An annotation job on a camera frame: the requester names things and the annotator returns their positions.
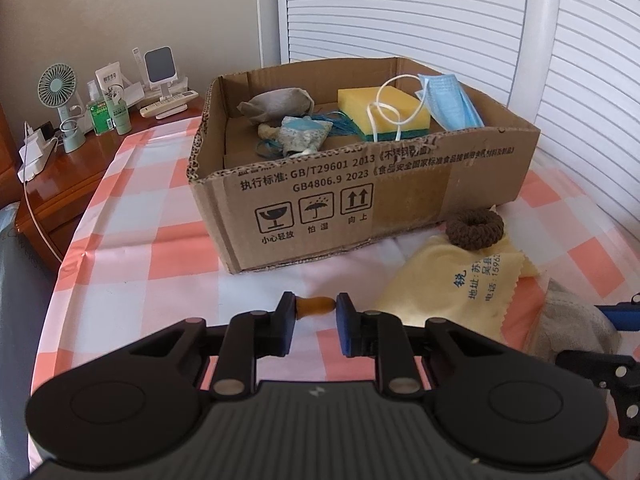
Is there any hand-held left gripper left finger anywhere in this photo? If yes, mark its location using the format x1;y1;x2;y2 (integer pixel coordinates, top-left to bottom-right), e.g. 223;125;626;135
127;291;298;401

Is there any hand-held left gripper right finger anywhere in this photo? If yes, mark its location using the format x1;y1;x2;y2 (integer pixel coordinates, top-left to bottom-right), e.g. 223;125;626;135
335;292;506;396

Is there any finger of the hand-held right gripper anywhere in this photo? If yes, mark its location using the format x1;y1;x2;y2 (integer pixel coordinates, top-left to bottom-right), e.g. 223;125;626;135
556;350;640;391
595;292;640;332

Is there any small amber rubber piece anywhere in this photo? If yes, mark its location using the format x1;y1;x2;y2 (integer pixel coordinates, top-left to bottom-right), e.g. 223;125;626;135
295;296;337;322

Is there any grey cloth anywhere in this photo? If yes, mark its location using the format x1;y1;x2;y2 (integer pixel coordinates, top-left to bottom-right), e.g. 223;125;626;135
522;280;621;361

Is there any cardboard box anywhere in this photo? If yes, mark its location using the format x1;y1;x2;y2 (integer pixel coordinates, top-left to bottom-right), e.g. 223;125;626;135
187;56;542;275

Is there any floral sachet with blue tassel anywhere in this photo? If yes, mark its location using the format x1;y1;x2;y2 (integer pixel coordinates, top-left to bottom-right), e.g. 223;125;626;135
256;112;358;157

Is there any grey fabric pouch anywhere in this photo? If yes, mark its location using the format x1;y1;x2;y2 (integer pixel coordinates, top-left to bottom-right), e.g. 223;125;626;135
236;87;315;126

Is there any blue face mask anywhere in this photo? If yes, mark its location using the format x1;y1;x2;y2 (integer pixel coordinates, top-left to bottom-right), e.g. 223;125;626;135
367;73;485;143

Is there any yellow cleaning cloth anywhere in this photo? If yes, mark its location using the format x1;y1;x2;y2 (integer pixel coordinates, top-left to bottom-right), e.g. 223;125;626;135
374;205;541;341

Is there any pink checked tablecloth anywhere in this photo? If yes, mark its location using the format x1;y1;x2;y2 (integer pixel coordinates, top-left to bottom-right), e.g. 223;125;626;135
30;115;640;461

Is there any yellow sponge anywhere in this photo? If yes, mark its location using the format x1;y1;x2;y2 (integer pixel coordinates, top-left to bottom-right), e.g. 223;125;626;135
337;86;432;143

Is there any white remote control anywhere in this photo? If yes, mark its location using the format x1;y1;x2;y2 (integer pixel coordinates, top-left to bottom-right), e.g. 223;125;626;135
139;89;190;119

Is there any wooden nightstand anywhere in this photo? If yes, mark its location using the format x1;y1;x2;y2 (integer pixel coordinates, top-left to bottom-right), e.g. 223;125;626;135
15;95;211;273

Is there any white green cosmetic tube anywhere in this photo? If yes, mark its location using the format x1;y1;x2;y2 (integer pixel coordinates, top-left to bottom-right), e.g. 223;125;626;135
95;61;132;136

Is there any green liquid spray bottle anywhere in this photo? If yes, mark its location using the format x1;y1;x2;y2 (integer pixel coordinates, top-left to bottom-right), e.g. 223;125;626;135
86;80;113;136

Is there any white phone stand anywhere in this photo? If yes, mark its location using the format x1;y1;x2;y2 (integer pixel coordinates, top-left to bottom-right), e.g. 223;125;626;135
142;46;181;96

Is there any white power strip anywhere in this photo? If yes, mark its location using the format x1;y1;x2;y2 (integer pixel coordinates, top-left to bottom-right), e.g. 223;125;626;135
17;122;58;181

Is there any white louvered door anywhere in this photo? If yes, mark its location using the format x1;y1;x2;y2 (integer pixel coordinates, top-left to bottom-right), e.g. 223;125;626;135
275;0;640;196

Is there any small green desk fan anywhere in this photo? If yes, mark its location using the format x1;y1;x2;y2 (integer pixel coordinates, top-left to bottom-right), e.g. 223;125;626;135
37;62;83;153

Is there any brown hair tie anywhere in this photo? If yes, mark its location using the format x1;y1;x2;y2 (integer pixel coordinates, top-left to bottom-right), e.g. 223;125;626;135
445;208;505;252

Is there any white cable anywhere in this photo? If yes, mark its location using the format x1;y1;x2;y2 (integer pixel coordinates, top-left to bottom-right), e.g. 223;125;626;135
20;175;63;266

